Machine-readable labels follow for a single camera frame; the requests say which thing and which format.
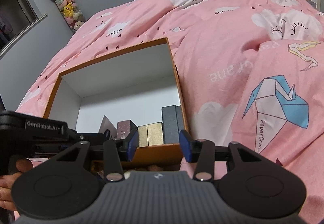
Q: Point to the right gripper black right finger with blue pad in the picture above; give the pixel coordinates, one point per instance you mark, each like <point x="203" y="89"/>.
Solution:
<point x="201" y="152"/>

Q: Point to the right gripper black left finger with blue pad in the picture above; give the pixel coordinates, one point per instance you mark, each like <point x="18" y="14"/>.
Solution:
<point x="116" y="151"/>

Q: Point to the person's left hand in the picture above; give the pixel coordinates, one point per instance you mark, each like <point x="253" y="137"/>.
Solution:
<point x="7" y="181"/>

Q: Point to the maroon box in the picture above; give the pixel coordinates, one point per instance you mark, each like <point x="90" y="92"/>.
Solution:
<point x="124" y="128"/>

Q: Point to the grey triangular carton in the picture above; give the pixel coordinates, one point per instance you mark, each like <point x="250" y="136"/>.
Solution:
<point x="108" y="129"/>

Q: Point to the gold box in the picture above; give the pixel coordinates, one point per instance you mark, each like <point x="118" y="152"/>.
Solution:
<point x="150" y="135"/>

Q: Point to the dark grey box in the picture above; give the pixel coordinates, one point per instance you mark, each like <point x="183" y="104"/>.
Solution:
<point x="172" y="123"/>

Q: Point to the orange cardboard storage box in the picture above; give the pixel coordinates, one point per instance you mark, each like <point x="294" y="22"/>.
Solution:
<point x="134" y="83"/>

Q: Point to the pink crane print duvet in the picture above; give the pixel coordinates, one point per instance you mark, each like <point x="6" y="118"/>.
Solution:
<point x="250" y="71"/>

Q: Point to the window with frame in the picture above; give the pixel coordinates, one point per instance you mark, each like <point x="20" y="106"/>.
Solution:
<point x="17" y="19"/>

